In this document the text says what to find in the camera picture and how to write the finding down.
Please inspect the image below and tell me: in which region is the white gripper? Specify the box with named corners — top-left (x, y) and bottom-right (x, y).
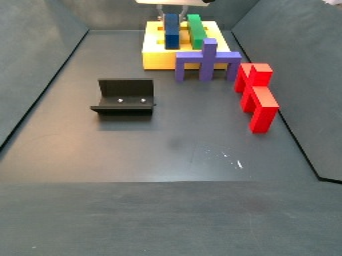
top-left (135, 0), bottom-right (215, 21)

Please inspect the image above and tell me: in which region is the black angle bracket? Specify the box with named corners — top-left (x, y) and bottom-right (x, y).
top-left (91, 78), bottom-right (155, 115)

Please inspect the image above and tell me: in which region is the yellow slotted board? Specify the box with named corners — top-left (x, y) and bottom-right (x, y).
top-left (142, 21), bottom-right (230, 70)

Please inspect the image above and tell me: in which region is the green rectangular bar block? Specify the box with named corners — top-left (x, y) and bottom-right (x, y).
top-left (187, 14), bottom-right (207, 50)

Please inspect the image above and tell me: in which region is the blue rectangular bar block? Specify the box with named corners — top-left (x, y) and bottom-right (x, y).
top-left (163, 13), bottom-right (179, 49)

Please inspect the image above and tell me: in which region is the purple cross-shaped block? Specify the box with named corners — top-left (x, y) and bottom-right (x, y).
top-left (175, 38), bottom-right (242, 81)

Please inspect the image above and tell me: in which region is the red cross-shaped block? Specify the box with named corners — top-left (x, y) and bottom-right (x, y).
top-left (234, 63), bottom-right (279, 134)

